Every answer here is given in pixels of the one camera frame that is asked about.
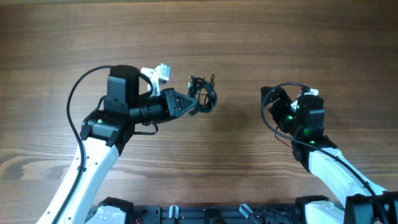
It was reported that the black cable bundle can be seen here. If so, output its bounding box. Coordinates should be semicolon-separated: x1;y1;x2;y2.
187;73;218;118

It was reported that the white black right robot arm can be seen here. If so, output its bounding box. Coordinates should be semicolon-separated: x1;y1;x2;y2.
261;84;397;223

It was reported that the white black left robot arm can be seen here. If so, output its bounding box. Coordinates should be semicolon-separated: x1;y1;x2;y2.
39;65;198;223

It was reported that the black left camera cable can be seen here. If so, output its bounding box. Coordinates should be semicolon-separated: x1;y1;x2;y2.
49;65;155;224

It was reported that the black camera cable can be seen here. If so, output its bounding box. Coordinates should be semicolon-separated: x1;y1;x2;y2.
260;82;389;224
49;65;155;224

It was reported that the black right camera cable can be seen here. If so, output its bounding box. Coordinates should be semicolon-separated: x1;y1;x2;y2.
260;82;389;224

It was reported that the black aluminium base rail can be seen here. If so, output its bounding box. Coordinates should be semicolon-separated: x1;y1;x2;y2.
126;203;305;224

